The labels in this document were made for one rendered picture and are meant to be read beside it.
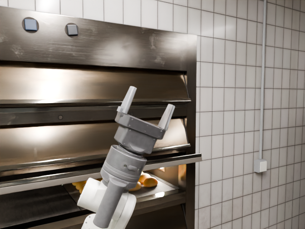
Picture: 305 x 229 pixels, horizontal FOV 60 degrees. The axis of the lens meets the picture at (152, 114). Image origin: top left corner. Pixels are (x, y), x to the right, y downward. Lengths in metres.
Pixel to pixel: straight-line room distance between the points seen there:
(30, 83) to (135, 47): 0.53
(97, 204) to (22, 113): 0.71
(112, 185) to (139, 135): 0.12
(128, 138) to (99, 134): 0.75
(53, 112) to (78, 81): 0.18
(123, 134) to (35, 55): 0.75
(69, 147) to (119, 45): 0.54
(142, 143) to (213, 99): 1.15
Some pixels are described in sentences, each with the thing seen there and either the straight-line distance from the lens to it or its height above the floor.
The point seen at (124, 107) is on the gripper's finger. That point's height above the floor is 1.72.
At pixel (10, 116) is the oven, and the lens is 1.22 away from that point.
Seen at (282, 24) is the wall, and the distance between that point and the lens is 2.27.
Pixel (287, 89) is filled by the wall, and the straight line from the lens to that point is 2.29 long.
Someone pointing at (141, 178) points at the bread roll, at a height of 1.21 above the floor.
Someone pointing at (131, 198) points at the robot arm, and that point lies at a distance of 0.63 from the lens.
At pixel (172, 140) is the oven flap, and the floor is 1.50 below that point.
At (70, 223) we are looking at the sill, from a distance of 1.39.
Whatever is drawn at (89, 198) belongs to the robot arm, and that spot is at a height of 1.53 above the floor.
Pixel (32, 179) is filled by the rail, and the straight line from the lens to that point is 1.13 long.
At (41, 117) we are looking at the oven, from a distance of 1.24.
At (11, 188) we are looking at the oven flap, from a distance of 1.13.
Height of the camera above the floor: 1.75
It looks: 4 degrees down
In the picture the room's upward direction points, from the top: straight up
